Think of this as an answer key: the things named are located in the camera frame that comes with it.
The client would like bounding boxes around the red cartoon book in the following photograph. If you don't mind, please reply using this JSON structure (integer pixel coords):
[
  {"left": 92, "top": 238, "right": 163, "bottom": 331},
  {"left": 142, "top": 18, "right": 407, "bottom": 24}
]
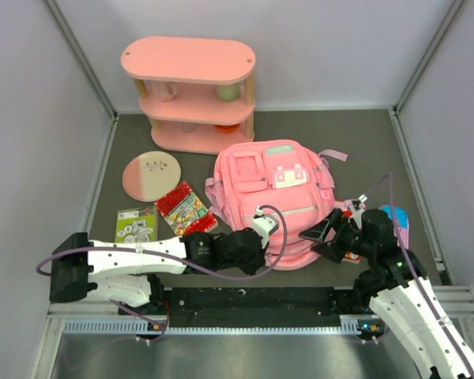
[{"left": 343, "top": 210, "right": 361, "bottom": 265}]

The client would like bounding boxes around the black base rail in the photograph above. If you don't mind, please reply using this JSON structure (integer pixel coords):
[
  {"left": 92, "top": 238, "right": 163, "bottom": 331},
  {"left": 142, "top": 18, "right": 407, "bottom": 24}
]
[{"left": 134, "top": 287, "right": 371, "bottom": 328}]

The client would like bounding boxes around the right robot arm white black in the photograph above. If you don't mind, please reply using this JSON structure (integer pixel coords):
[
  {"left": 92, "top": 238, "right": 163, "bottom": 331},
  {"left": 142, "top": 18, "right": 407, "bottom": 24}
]
[{"left": 299, "top": 208, "right": 474, "bottom": 378}]

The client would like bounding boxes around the green sticker book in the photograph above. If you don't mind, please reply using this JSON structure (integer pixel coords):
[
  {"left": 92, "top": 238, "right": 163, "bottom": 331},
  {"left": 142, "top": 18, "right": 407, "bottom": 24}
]
[{"left": 115, "top": 206, "right": 158, "bottom": 243}]

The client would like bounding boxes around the pink and cream plate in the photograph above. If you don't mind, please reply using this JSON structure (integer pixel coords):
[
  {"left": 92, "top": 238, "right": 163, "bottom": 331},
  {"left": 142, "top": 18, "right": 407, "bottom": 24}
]
[{"left": 122, "top": 151, "right": 181, "bottom": 202}]

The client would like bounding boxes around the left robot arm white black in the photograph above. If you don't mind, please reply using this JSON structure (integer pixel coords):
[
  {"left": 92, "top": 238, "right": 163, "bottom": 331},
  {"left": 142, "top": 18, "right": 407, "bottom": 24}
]
[{"left": 49, "top": 227, "right": 269, "bottom": 313}]

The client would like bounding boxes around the pale green cup on shelf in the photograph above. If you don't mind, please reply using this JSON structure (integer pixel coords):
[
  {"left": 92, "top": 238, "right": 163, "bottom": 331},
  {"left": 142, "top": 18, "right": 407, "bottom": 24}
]
[{"left": 215, "top": 83, "right": 240, "bottom": 102}]

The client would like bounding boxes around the pink three-tier shelf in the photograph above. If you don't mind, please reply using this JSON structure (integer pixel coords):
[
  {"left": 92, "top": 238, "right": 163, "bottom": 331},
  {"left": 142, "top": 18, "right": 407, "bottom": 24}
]
[{"left": 121, "top": 36, "right": 256, "bottom": 154}]

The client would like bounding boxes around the red colourful comic book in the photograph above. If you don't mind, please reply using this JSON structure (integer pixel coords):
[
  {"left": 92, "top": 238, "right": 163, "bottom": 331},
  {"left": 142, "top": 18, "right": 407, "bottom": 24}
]
[{"left": 155, "top": 181, "right": 218, "bottom": 236}]

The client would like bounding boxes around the grey slotted cable duct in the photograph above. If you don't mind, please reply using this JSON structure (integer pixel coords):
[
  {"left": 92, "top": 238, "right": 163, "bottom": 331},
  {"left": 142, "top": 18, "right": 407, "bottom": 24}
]
[{"left": 63, "top": 317, "right": 383, "bottom": 336}]

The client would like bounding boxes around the pink school backpack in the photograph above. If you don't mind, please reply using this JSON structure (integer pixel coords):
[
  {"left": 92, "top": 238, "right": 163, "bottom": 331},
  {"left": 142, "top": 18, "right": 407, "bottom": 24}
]
[{"left": 205, "top": 140, "right": 348, "bottom": 271}]

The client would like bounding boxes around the pink pencil case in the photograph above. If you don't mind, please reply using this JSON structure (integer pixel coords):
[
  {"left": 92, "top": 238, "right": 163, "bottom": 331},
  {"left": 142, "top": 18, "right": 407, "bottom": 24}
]
[{"left": 394, "top": 207, "right": 409, "bottom": 249}]

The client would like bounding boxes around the orange bowl on lower shelf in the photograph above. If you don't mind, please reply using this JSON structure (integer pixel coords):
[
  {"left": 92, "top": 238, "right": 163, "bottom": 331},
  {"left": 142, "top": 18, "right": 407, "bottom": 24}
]
[{"left": 214, "top": 124, "right": 240, "bottom": 133}]

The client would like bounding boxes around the pink cup on shelf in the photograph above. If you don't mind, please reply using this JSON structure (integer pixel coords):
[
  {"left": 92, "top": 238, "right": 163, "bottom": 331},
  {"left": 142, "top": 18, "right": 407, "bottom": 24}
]
[{"left": 152, "top": 81, "right": 176, "bottom": 103}]

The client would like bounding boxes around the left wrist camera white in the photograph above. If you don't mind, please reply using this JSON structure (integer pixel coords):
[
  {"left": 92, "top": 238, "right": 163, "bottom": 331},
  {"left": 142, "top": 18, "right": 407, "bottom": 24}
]
[{"left": 250, "top": 207, "right": 279, "bottom": 250}]

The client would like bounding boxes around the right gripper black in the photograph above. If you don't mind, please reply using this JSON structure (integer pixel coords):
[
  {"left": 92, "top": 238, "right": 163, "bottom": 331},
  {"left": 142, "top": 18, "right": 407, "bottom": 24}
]
[{"left": 299, "top": 208, "right": 375, "bottom": 262}]

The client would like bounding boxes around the clear glass on lower shelf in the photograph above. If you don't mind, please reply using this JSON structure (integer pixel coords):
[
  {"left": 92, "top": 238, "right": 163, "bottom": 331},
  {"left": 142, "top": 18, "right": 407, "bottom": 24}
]
[{"left": 179, "top": 122, "right": 198, "bottom": 133}]

